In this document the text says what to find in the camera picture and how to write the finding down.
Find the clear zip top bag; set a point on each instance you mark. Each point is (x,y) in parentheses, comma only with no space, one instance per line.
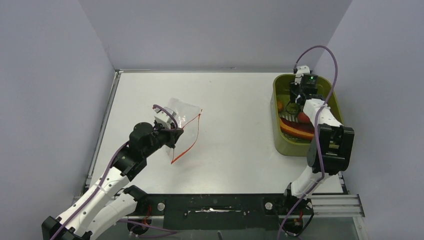
(188,119)

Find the olive green plastic tub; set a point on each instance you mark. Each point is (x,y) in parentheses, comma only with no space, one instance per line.
(321,106)

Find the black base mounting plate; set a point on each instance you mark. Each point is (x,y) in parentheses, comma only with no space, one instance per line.
(225,211)

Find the brown toy potato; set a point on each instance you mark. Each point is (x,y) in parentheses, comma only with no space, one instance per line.
(280,106)

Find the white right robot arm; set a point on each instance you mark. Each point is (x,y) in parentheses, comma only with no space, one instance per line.
(331,145)

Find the pink toy peach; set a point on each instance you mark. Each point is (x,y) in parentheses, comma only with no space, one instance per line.
(303,118)

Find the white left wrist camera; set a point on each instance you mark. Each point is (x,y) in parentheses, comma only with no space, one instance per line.
(167,120)

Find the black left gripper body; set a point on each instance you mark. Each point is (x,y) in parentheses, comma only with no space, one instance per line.
(162,136)

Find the green toy starfruit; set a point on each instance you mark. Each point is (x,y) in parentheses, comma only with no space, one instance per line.
(292,108)

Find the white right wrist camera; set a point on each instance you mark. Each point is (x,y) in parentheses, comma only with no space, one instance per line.
(300,70)

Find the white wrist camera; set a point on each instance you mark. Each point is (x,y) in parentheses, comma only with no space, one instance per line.
(300,70)
(167,120)

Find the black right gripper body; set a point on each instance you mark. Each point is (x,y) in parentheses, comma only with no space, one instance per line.
(295,89)

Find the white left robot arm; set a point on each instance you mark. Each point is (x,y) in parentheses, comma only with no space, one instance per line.
(110,199)

